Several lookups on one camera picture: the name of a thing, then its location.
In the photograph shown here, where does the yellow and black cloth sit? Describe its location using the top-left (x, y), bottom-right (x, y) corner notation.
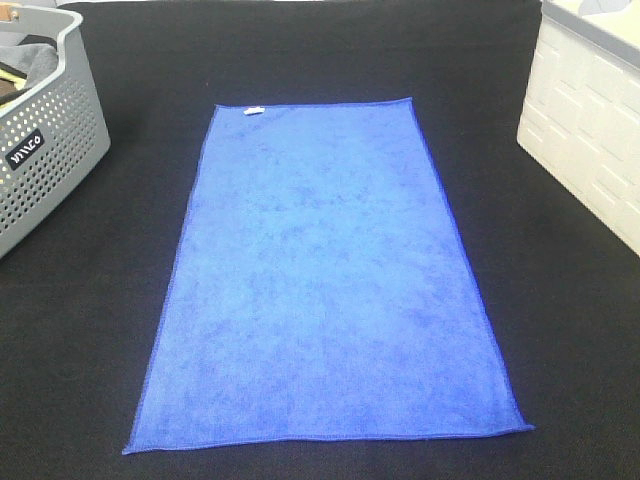
top-left (0, 63), bottom-right (27, 108)

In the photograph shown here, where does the white plastic storage crate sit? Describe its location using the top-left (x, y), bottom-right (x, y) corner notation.
top-left (517, 1), bottom-right (639, 251)

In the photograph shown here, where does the grey perforated plastic basket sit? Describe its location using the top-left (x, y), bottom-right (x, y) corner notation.
top-left (1, 4), bottom-right (110, 254)

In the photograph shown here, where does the blue microfiber towel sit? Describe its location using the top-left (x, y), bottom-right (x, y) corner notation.
top-left (125, 99), bottom-right (529, 454)

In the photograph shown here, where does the grey towel in basket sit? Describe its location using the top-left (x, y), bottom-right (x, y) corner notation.
top-left (1, 43), bottom-right (58, 87)

